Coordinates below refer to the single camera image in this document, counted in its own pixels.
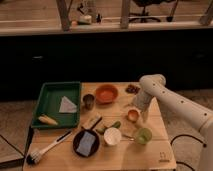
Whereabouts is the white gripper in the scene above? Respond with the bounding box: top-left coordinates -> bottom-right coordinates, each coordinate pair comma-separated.
132,90 -> 153,123

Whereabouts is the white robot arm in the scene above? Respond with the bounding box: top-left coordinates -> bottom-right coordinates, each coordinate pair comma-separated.
132,74 -> 213,171

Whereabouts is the green cup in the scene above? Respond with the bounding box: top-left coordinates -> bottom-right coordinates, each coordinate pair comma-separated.
136,128 -> 152,145

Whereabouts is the metal spoon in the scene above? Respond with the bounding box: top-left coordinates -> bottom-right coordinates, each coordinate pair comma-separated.
122,134 -> 135,141

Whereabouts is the green cucumber toy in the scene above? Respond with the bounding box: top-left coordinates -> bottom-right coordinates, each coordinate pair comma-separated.
96,121 -> 121,135

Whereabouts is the white cup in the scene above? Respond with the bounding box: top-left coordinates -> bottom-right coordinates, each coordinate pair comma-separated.
104,127 -> 122,146

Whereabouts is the orange bowl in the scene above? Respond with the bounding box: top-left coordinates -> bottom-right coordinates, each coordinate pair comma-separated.
95,84 -> 118,104

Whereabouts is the small metal cup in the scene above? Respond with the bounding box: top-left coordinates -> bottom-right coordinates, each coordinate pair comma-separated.
83,94 -> 95,110

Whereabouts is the blue sponge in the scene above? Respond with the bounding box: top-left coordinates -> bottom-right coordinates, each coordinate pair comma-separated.
77,131 -> 96,156

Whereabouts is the black plate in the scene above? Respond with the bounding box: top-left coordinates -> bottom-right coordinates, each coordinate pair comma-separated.
73,130 -> 100,157

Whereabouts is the white folded cloth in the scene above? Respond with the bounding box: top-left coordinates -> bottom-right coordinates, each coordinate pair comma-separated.
59,96 -> 77,113

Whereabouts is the green plastic tray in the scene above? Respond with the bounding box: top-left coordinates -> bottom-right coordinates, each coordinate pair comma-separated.
31,82 -> 81,129

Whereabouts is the black office chair base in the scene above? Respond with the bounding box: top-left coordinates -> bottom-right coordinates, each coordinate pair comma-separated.
129,0 -> 160,23

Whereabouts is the yellow corn cob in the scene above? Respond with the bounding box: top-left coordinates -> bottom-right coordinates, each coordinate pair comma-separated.
38,115 -> 57,125

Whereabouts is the white dish brush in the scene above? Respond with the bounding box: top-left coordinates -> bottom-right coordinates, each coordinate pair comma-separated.
26,131 -> 71,165

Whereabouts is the black handled scraper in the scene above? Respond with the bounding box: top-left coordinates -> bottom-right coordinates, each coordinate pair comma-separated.
82,114 -> 102,129

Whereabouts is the black floor cable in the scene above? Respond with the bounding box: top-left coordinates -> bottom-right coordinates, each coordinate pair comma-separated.
170,133 -> 208,171

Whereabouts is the wooden post middle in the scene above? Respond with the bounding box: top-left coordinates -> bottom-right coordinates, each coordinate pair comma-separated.
120,0 -> 131,29

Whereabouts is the wooden post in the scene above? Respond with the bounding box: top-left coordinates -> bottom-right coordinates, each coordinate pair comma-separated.
120,0 -> 131,29
56,0 -> 73,31

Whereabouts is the wooden post left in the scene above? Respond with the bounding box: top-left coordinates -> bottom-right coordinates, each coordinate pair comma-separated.
56,0 -> 73,31

